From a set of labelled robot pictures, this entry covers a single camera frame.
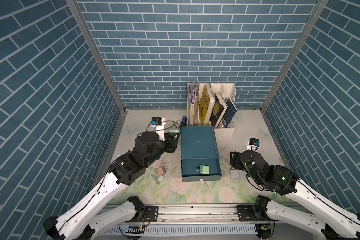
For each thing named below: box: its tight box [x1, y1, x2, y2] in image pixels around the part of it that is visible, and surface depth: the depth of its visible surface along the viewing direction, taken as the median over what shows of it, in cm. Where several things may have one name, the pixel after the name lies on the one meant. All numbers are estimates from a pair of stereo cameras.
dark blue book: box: [221, 98, 238, 128], surface depth 104 cm
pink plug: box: [156, 167, 166, 175], surface depth 88 cm
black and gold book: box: [210, 93, 228, 128], surface depth 101 cm
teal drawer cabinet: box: [180, 126, 222, 182], surface depth 75 cm
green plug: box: [196, 164, 210, 175], surface depth 72 cm
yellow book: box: [199, 83, 216, 127], surface depth 98 cm
